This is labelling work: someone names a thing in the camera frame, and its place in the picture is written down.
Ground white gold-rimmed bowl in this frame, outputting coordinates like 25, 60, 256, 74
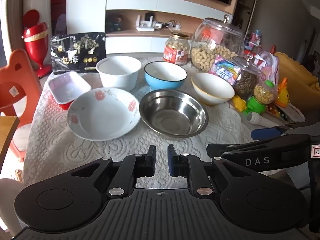
191, 72, 235, 106

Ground yellow orange duck toy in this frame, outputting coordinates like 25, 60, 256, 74
274, 77, 290, 105

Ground small yellow duck toy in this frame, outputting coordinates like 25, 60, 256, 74
231, 96, 250, 112

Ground orange plastic chair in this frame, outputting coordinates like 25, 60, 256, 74
0, 49, 43, 160

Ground white wooden TV cabinet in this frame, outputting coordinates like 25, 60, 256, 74
66, 0, 240, 54

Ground white floral plate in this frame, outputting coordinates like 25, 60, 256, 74
67, 87, 141, 141

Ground white router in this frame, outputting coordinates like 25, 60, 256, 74
136, 14, 155, 32

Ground pink plastic bag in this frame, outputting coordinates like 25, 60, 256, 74
250, 51, 279, 85

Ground dark printed board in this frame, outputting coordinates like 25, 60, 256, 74
55, 14, 67, 36

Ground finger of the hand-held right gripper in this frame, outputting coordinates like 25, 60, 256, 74
251, 124, 320, 141
206, 142, 250, 159

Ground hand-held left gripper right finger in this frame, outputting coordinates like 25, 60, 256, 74
167, 144, 260, 197

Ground wooden table edge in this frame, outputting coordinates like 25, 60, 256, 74
0, 116, 20, 160

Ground pink candy packet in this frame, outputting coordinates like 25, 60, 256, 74
209, 55, 242, 87

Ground small peanut jar red label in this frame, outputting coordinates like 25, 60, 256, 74
164, 33, 190, 65

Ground large glass peanut jar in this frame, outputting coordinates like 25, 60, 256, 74
191, 14, 245, 73

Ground glass sunflower seed jar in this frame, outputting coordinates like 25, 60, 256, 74
231, 53, 263, 100

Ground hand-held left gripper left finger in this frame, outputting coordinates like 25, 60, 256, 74
66, 144, 157, 197

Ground white lace tablecloth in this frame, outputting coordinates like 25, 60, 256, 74
22, 55, 255, 189

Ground black snack bag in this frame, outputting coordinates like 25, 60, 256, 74
50, 32, 107, 75

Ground large plain white bowl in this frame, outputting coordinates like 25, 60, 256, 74
96, 56, 142, 91

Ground printed paper sheets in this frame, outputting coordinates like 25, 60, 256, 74
265, 102, 305, 123

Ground colourful toy figure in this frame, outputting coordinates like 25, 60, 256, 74
244, 29, 263, 53

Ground green toy candy dispenser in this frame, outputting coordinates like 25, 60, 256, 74
246, 80, 278, 115

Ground red pedestal bin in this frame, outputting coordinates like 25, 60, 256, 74
21, 9, 52, 78

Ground dark toy vehicle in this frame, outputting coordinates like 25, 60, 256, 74
105, 15, 123, 32

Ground blue bowl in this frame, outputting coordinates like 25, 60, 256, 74
144, 61, 188, 93

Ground white power strip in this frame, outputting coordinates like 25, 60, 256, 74
154, 20, 182, 30

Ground yellow sofa cushion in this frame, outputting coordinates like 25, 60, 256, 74
274, 52, 320, 120

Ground red and white rectangular tray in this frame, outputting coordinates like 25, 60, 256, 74
47, 71, 92, 110

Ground stainless steel bowl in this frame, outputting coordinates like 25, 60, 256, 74
139, 89, 209, 138

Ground white cylinder torch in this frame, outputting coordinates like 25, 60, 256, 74
246, 112, 275, 126

